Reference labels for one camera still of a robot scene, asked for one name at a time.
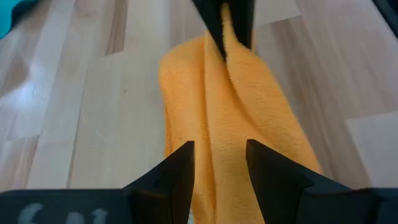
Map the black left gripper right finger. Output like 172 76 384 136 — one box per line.
246 139 352 224

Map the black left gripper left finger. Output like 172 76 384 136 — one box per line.
124 140 195 224

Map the orange microfiber towel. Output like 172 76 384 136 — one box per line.
157 2 323 224

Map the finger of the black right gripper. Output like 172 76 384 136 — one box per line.
191 0 228 62
229 0 256 51

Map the teal microfiber towel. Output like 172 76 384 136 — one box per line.
0 0 32 40

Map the black metal table frame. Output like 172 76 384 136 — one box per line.
372 0 398 39

